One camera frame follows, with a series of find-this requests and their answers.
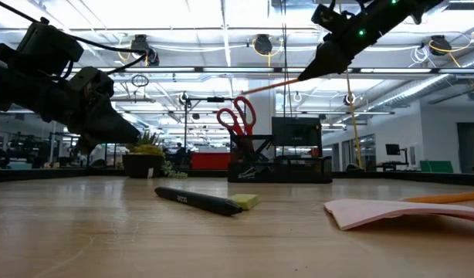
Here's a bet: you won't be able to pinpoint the black camera stand frame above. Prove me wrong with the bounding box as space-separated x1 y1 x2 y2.
182 95 249 155

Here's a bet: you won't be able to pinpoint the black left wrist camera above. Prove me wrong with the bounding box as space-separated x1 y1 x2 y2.
15 22 85 76

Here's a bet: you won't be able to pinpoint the yellow-green sticky note pad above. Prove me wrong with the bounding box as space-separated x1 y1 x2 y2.
229 193 261 212

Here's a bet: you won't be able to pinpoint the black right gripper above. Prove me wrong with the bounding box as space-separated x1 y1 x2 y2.
297 0 423 82

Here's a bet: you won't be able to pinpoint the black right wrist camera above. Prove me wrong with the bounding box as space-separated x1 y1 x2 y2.
310 1 356 35

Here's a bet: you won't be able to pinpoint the black pen white print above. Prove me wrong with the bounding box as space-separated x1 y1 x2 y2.
154 186 245 217

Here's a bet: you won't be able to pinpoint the black ceiling cable reel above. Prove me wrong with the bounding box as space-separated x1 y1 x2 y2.
428 34 453 57
129 33 161 67
253 33 274 56

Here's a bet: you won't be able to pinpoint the red grey handled scissors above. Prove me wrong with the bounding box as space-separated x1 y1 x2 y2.
215 95 258 137

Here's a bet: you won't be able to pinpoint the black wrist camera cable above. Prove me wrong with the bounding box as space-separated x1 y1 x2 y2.
0 0 149 76

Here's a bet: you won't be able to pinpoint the black hanging cable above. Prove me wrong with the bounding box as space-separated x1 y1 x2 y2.
281 0 294 119

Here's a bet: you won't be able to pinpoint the green panel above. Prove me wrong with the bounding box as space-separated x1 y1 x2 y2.
419 160 455 174

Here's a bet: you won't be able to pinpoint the pink sticky note pad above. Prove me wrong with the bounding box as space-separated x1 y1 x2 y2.
323 198 474 232

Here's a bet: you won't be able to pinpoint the red cabinet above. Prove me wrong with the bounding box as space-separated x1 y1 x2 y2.
190 151 232 170

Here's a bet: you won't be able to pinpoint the black monitor on stand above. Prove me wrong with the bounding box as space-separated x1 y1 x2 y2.
384 143 410 165

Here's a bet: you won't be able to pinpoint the black mesh desk organizer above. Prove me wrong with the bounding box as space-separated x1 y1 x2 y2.
226 134 333 185

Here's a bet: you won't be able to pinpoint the black aluminium table frame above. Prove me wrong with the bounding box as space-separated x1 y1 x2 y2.
0 168 474 187

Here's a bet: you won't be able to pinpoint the yellow hanging cable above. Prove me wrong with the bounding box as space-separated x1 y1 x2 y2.
344 70 364 170

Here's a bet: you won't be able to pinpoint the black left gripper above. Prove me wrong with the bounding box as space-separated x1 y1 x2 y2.
8 67 141 154

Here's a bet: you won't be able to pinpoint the potted succulent black pot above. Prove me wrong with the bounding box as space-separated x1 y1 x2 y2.
121 130 188 180

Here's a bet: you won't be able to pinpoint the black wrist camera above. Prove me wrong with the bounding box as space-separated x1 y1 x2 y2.
15 22 85 76
310 1 356 35

